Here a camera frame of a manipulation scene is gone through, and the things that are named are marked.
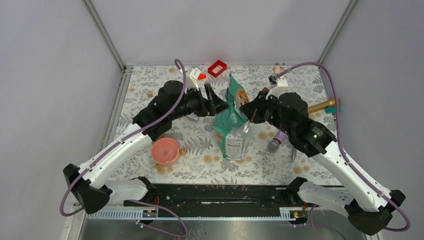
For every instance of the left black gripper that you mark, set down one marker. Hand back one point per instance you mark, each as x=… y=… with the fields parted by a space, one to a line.
x=213 y=105

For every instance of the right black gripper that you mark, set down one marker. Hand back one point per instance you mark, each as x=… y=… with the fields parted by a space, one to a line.
x=253 y=109

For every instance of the green silver pet food bag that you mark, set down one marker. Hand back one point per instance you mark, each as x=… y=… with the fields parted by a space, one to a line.
x=232 y=127

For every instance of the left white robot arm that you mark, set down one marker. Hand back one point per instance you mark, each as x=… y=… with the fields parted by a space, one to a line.
x=89 y=182

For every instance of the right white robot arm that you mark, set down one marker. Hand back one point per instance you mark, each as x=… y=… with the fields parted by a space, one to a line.
x=366 y=204

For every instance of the pink pet bowl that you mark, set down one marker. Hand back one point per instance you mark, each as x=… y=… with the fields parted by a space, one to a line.
x=165 y=151

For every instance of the orange red small block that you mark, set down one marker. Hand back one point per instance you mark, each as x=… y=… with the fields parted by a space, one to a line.
x=202 y=76

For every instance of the red small box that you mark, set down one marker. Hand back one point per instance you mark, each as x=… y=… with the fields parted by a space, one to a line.
x=217 y=68

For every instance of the purple glitter microphone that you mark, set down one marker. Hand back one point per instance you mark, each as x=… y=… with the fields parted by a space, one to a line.
x=275 y=143

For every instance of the pink cylinder toy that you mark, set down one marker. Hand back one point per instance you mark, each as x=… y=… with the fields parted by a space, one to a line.
x=278 y=69

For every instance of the floral table mat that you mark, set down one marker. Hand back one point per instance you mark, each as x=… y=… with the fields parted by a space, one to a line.
x=203 y=162

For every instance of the metal scissors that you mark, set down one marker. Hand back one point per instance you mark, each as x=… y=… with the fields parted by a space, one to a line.
x=293 y=155

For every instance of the teal small block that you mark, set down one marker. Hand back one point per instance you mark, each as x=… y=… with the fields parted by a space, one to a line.
x=330 y=110

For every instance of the gold microphone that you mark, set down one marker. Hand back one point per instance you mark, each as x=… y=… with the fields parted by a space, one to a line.
x=331 y=103

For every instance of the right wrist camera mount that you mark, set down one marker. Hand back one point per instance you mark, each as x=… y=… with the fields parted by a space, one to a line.
x=279 y=86

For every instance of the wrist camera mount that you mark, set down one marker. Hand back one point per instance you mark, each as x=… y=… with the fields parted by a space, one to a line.
x=279 y=86
x=192 y=78

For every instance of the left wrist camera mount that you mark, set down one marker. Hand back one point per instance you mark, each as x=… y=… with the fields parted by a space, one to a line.
x=192 y=78

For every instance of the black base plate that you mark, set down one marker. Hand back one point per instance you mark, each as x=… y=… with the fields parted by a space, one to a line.
x=223 y=201

